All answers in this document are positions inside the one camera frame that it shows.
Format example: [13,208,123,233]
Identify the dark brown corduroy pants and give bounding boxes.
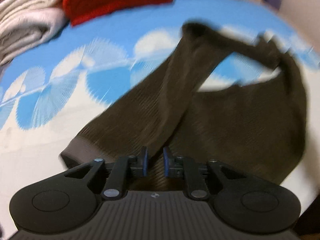
[60,22,307,191]

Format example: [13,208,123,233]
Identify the blue white patterned bedsheet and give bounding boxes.
[1,0,319,239]

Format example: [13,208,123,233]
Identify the white folded quilt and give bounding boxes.
[1,0,67,65]

